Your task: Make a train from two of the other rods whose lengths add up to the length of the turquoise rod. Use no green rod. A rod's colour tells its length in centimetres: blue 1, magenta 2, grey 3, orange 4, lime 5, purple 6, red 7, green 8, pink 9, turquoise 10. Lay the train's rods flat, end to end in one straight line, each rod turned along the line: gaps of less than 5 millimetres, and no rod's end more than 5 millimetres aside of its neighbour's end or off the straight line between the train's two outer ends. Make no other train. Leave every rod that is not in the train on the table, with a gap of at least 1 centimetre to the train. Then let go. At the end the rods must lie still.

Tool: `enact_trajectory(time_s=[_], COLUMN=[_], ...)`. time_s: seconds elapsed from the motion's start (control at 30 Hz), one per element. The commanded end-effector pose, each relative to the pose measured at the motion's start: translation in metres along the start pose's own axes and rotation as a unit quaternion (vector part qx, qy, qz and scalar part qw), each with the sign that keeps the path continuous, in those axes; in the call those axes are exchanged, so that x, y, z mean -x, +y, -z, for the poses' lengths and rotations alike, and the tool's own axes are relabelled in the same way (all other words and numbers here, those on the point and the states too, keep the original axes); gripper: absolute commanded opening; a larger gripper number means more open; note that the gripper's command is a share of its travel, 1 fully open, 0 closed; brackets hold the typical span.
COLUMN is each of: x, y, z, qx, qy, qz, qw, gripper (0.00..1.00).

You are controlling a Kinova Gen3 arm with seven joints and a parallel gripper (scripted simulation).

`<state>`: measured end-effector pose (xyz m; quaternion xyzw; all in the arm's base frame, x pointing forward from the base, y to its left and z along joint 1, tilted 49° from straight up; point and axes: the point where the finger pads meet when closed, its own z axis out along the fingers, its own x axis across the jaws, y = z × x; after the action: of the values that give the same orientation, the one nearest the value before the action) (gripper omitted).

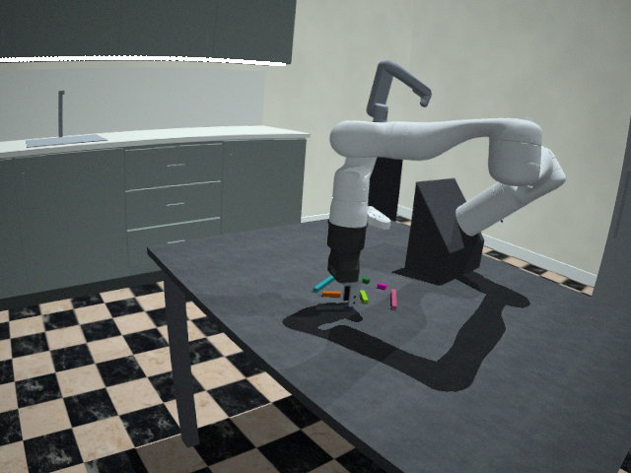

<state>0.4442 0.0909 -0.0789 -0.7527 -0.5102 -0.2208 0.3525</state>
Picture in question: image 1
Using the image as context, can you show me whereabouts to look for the turquoise rod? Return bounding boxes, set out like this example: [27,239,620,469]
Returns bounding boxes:
[314,275,335,293]

